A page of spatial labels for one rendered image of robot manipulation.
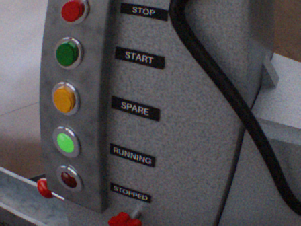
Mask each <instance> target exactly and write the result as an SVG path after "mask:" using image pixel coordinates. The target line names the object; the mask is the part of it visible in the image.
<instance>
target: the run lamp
mask: <svg viewBox="0 0 301 226"><path fill-rule="evenodd" d="M57 137H58V138H57V141H58V144H59V146H60V148H61V149H62V150H63V151H65V152H68V153H69V152H71V151H73V147H74V145H73V141H72V140H71V138H70V137H69V136H68V135H66V134H64V133H61V134H59V135H58V136H57Z"/></svg>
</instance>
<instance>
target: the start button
mask: <svg viewBox="0 0 301 226"><path fill-rule="evenodd" d="M77 54H78V52H77V48H76V47H75V45H73V44H72V43H70V42H64V43H62V44H61V45H60V46H59V47H58V48H57V50H56V58H57V60H58V62H59V63H60V64H61V65H62V66H64V67H69V66H71V65H72V64H73V63H74V62H75V61H76V60H77Z"/></svg>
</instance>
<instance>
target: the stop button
mask: <svg viewBox="0 0 301 226"><path fill-rule="evenodd" d="M82 14H83V6H82V4H81V2H80V1H77V0H72V1H68V2H67V3H65V4H64V5H63V7H62V11H61V15H62V17H63V18H64V20H65V21H67V22H74V21H76V20H78V19H79V18H80V17H81V16H82Z"/></svg>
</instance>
